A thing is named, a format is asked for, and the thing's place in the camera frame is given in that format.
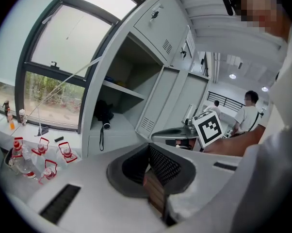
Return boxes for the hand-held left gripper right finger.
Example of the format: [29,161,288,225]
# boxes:
[148,142,243,224]

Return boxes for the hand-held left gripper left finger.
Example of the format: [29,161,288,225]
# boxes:
[27,142,167,233]

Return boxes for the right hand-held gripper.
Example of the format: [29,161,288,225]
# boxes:
[151,110,225,152]

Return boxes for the grey metal locker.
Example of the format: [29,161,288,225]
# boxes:
[80,0,211,159]

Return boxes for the person's right forearm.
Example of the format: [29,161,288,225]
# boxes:
[203,123,267,158]

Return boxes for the large clear water bottle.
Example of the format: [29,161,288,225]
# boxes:
[57,141,79,165]
[37,159,59,186]
[31,136,51,160]

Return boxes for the black metal railing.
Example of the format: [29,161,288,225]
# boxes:
[207,91,245,112]

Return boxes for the blue and yellow item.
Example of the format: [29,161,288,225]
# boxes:
[104,76,127,86]

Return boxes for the person's white shirt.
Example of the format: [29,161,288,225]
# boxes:
[165,25,292,233]

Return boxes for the large water bottle red label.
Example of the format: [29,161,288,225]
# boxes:
[11,136,38,180]

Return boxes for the dark grey pouch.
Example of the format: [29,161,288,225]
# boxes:
[37,125,50,137]

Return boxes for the small trash bin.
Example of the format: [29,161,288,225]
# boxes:
[2,148,23,175]

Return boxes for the patterned white bottle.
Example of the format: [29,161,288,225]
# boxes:
[18,108,28,126]

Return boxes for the orange drink bottle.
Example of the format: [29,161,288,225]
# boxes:
[6,107,16,131]

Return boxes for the black framed window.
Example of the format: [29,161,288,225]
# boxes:
[14,0,147,133]

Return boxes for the person's head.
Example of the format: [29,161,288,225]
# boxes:
[232,0,292,43]

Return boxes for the white window cord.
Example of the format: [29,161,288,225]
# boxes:
[33,58,100,113]

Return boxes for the black head-mounted camera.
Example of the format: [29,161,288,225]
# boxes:
[222,0,235,17]

